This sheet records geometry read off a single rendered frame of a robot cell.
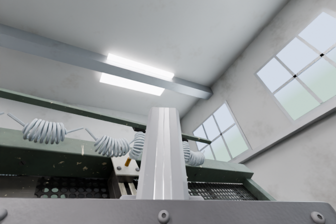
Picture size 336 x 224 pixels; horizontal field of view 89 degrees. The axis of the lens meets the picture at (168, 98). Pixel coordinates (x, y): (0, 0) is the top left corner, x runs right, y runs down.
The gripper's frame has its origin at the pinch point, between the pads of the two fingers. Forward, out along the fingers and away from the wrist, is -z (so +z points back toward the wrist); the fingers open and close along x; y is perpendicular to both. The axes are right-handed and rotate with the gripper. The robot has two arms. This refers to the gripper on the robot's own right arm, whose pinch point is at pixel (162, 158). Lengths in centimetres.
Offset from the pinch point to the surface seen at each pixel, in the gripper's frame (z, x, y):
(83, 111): -38, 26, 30
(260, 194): -48, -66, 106
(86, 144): -39, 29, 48
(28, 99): -34, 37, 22
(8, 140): -30, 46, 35
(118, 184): -26, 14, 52
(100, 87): -272, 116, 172
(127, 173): -29, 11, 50
